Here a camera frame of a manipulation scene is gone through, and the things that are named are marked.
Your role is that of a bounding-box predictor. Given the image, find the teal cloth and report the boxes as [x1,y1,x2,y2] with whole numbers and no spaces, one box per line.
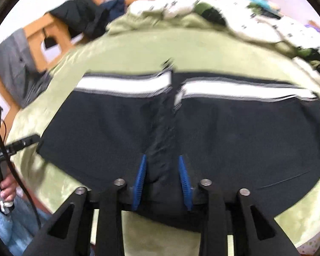
[243,0,280,12]

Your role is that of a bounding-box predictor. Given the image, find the white printed quilt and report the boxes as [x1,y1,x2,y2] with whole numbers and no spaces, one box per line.
[128,0,320,90]

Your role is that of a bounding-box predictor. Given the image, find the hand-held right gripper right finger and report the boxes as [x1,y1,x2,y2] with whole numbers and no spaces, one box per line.
[178,155,300,256]

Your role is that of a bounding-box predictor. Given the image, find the dark green garment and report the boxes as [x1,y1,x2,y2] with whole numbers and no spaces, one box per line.
[195,2,227,26]

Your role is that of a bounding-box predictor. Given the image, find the grey cloth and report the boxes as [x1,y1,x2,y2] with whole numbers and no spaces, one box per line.
[0,29,52,108]

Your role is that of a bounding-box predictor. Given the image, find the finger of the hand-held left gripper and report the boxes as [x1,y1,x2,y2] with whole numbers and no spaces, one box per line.
[5,135,41,154]

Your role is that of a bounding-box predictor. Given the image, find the wooden bed frame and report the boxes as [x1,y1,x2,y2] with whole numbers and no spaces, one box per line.
[0,0,320,128]

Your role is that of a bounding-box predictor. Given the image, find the black jacket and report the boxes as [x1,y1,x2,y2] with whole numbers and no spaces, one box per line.
[50,0,111,39]

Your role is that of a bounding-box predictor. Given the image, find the green blanket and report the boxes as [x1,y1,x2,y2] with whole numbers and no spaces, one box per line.
[5,13,320,256]

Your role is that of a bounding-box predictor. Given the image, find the black pants with white stripe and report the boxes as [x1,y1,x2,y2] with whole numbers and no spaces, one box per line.
[36,68,320,231]

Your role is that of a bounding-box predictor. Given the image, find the person's blue jeans leg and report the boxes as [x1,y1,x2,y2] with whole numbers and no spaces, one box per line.
[0,193,54,256]

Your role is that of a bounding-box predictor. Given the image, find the person's left hand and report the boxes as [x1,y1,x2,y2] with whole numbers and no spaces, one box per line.
[0,172,17,204]

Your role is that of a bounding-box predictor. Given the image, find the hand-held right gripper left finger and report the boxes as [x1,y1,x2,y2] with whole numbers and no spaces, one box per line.
[23,154,148,256]

